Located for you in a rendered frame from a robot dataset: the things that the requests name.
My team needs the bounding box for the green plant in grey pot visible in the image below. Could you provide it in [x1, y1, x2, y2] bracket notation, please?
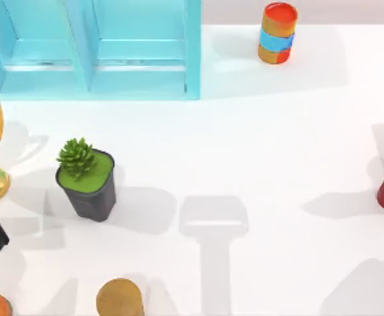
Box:
[55, 137, 117, 223]

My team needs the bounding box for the light blue rack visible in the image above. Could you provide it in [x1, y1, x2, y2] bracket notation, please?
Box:
[0, 0, 202, 101]

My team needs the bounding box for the orange and blue can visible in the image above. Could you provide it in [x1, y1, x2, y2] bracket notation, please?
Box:
[257, 2, 299, 65]

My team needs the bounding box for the brown wooden cylinder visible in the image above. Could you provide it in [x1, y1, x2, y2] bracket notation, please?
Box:
[95, 278, 145, 316]

